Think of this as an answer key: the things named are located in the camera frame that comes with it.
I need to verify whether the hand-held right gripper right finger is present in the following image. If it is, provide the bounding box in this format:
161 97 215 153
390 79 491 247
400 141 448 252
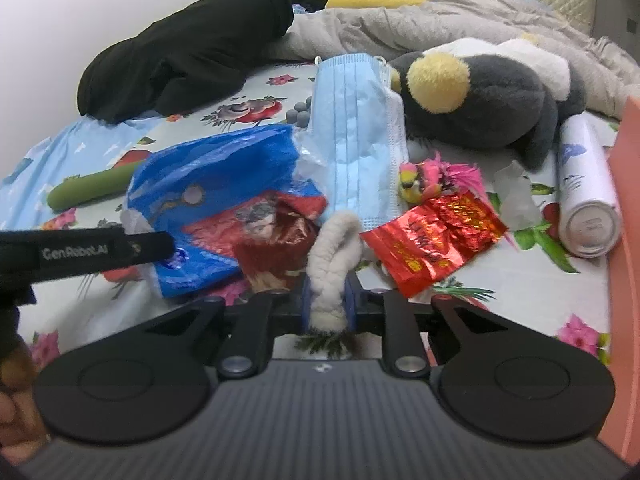
344 274 522 378

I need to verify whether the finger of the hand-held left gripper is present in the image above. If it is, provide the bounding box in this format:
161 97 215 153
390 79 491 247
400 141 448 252
120 231 177 268

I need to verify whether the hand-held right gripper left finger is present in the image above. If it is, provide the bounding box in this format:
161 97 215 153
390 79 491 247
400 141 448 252
131 279 315 380

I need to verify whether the blue plastic bag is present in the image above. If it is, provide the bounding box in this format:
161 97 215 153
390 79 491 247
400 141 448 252
121 124 330 300

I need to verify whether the pink feathered bird toy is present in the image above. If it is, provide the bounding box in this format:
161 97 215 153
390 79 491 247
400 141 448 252
397 151 485 207

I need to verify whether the orange box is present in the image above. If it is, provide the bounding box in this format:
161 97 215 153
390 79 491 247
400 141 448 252
594 94 640 467

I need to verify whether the person's left hand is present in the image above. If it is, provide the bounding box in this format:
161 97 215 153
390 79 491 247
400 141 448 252
0 340 51 465

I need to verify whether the dark red foil packet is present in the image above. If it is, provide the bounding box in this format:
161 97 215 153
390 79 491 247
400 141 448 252
234 194 322 293

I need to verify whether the green foam stick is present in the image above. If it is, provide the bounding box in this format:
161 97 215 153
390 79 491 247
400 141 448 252
47 159 152 212

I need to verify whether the red foil snack packet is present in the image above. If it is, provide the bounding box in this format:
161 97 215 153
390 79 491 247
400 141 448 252
359 194 510 299

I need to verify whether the floral bed sheet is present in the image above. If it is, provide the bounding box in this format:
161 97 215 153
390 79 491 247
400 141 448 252
0 60 626 366

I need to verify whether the blue face mask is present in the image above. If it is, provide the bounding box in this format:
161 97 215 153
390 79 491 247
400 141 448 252
309 52 412 235

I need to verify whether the clear plastic wrapper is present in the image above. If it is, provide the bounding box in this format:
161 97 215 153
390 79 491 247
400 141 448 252
494 159 544 234

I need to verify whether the black garment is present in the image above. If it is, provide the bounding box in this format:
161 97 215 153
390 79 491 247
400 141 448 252
79 0 297 126

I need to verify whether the grey penguin plush toy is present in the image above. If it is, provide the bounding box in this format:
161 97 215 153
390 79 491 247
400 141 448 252
387 34 589 171

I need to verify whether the white spray can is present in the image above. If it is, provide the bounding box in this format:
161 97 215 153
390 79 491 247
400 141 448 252
554 114 624 259

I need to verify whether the grey quilt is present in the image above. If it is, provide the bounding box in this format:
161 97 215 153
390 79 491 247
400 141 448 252
264 0 640 122

